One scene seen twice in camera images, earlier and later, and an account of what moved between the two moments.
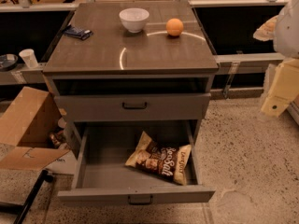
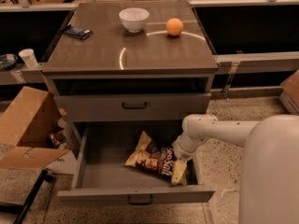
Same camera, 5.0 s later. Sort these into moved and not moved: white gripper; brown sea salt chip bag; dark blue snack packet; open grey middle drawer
Moved: white gripper
Not moved: brown sea salt chip bag; open grey middle drawer; dark blue snack packet
